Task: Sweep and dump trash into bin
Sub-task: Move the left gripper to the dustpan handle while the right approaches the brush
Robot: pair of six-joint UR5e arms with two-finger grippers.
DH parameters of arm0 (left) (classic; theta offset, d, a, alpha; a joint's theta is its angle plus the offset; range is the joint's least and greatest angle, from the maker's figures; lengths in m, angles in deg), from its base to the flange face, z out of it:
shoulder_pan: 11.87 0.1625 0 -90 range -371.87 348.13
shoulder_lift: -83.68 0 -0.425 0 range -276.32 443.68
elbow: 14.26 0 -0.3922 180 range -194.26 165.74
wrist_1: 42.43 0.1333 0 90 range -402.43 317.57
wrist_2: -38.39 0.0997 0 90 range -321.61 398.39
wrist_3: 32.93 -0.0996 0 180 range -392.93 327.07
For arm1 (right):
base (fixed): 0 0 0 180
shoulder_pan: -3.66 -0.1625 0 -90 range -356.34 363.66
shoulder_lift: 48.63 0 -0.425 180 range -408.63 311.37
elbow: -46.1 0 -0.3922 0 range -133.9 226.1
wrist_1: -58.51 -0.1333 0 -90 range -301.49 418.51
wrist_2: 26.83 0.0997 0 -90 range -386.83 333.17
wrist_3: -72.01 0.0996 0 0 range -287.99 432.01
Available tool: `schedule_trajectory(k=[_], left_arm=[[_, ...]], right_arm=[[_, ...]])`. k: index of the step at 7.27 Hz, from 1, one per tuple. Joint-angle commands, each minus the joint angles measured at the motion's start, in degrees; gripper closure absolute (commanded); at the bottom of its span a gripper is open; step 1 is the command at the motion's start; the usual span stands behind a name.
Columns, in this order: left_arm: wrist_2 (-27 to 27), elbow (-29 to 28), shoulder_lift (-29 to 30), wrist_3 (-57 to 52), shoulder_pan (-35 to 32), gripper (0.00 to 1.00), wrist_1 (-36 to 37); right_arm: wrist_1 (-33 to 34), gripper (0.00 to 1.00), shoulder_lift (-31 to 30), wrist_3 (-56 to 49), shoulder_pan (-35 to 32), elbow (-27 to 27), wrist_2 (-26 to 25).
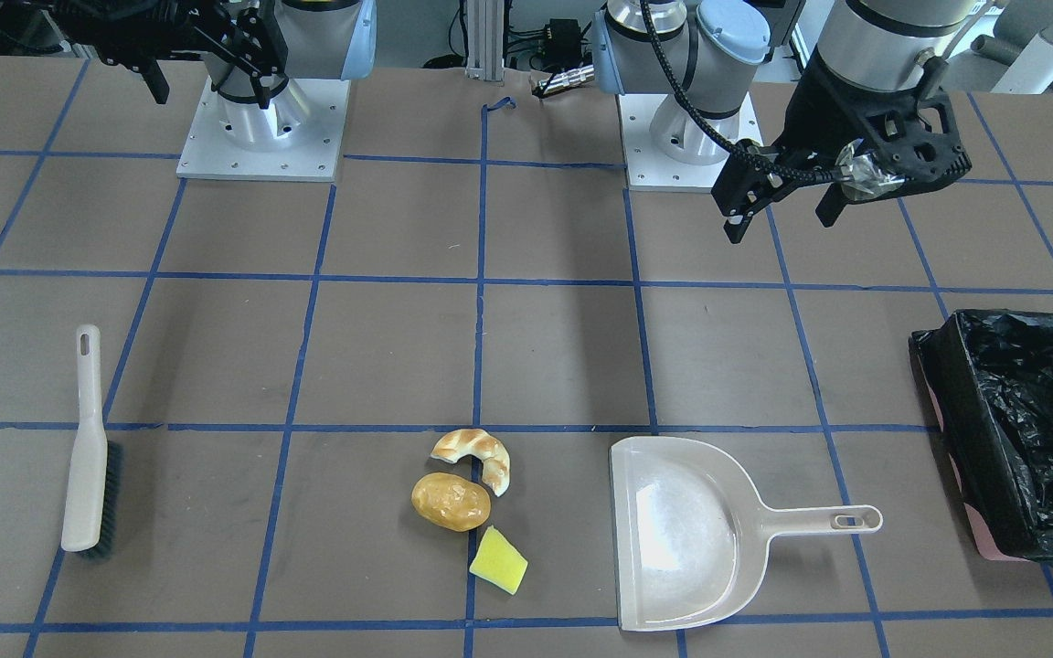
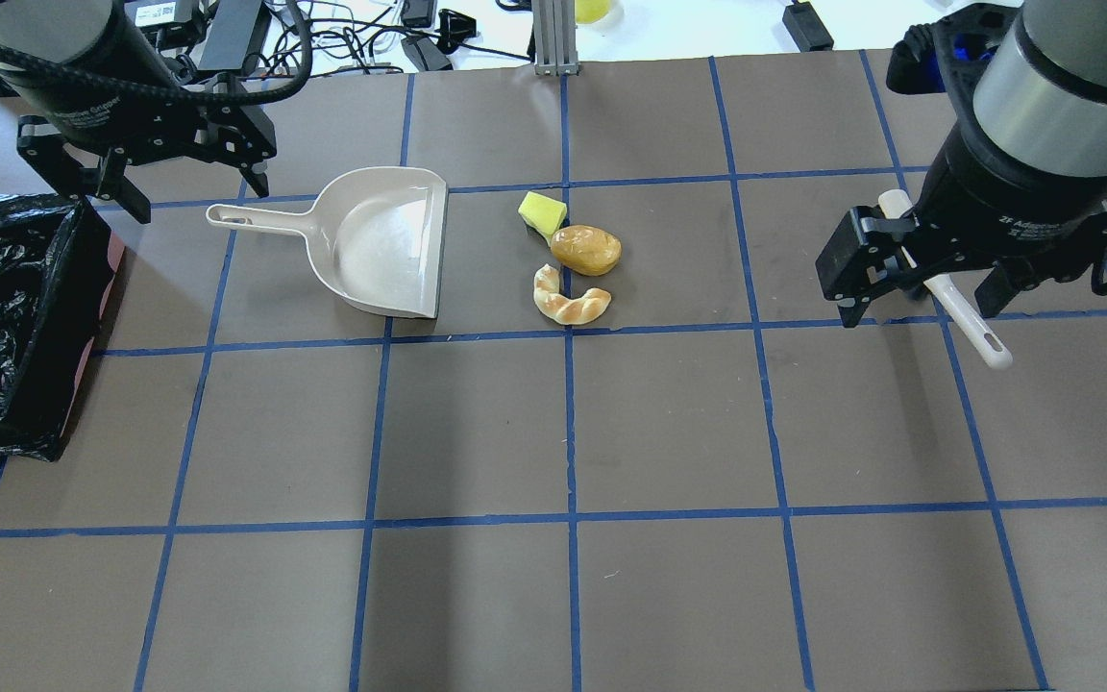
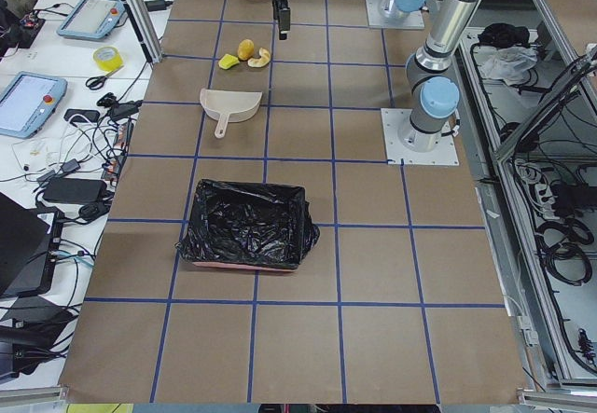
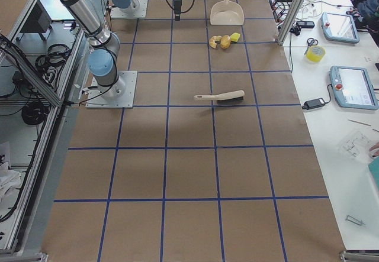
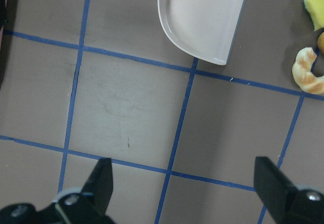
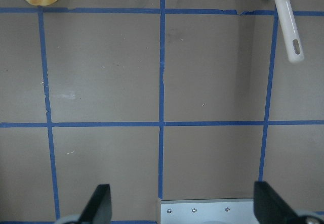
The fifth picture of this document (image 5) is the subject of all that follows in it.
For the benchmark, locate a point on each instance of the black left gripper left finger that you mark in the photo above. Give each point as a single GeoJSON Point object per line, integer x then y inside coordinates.
{"type": "Point", "coordinates": [87, 205]}

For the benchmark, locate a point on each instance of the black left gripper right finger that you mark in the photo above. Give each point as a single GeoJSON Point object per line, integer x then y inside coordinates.
{"type": "Point", "coordinates": [285, 201]}

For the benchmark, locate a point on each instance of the toy croissant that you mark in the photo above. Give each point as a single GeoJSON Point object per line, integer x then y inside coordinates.
{"type": "Point", "coordinates": [302, 74]}

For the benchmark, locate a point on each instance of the toy potato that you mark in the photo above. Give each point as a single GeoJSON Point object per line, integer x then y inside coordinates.
{"type": "Point", "coordinates": [320, 43]}

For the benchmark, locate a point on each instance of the yellow sponge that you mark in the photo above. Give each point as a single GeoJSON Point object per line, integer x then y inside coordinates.
{"type": "Point", "coordinates": [315, 11]}

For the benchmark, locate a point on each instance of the beige plastic dustpan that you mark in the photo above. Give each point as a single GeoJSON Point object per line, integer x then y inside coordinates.
{"type": "Point", "coordinates": [202, 28]}

